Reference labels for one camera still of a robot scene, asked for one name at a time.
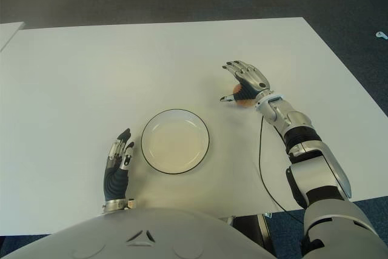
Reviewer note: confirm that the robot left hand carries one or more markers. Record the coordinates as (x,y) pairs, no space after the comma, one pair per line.
(115,177)

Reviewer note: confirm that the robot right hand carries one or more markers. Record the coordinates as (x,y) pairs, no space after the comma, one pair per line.
(253,78)

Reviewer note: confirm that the red yellow apple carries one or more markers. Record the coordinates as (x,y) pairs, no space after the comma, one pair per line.
(244,103)

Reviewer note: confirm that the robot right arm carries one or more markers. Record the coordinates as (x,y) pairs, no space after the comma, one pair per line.
(318,156)

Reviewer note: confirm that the white plate with black rim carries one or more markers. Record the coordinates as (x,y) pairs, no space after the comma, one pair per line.
(175,142)

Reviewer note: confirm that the grey robot torso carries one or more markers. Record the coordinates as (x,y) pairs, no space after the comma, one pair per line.
(151,234)

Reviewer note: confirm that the white controller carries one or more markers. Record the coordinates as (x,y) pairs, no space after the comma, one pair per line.
(381,35)

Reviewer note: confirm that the metal table leg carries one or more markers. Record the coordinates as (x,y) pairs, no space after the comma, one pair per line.
(257,231)

